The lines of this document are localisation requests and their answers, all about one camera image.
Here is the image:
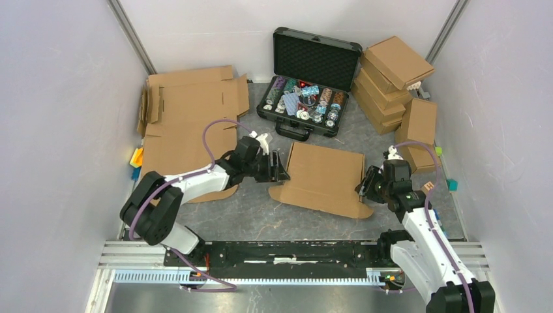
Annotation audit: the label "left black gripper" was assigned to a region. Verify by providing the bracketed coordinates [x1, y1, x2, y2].
[243, 150, 290, 183]

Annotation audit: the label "brown cardboard box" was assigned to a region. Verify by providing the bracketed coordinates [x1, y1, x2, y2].
[269, 142, 374, 219]

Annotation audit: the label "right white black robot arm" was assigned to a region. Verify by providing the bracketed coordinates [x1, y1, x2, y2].
[356, 159, 496, 312]

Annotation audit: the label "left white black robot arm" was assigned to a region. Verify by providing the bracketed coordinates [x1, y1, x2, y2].
[120, 134, 290, 266]

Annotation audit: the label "low folded cardboard box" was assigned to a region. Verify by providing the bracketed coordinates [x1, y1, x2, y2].
[398, 145, 441, 174]

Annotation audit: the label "leaning folded cardboard box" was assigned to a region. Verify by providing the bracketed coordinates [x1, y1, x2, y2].
[395, 98, 438, 145]

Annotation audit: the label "wooden letter block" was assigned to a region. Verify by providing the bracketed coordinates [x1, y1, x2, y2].
[421, 181, 434, 195]

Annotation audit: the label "blue toy blocks stack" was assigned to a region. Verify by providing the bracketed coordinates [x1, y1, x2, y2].
[434, 209, 449, 239]

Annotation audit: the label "teal toy cube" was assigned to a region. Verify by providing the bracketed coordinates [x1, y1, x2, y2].
[446, 179, 458, 192]

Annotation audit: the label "stacked folded cardboard boxes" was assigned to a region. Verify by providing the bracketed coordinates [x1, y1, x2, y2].
[351, 56, 413, 134]

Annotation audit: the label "black poker chip case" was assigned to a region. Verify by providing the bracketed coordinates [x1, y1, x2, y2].
[256, 27, 363, 142]

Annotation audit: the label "white plastic connector piece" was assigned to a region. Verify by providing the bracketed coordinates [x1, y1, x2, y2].
[406, 81, 431, 100]

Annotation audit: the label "flat cardboard sheet stack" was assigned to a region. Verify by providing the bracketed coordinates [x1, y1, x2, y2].
[136, 65, 250, 205]

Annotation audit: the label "yellow orange toy block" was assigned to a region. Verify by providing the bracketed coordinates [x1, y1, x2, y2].
[129, 147, 143, 168]

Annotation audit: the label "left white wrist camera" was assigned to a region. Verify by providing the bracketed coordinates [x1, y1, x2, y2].
[249, 131, 273, 155]

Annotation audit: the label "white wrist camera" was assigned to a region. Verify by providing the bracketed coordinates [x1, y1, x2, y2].
[383, 145, 404, 160]
[249, 131, 273, 155]

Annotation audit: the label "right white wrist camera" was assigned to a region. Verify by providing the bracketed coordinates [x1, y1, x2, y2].
[383, 145, 404, 160]

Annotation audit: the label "white slotted cable duct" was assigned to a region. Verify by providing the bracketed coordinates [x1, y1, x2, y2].
[113, 268, 407, 286]

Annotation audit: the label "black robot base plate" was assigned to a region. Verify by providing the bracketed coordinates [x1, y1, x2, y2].
[187, 240, 395, 279]

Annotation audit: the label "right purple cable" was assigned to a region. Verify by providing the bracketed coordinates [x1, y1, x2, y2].
[391, 140, 476, 313]

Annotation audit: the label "purple cable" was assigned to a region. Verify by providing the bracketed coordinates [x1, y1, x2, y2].
[127, 119, 260, 293]
[391, 140, 476, 313]

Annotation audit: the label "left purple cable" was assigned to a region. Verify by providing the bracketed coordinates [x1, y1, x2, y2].
[127, 119, 260, 293]

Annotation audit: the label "aluminium frame rail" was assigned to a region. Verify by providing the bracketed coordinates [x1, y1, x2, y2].
[98, 241, 490, 271]

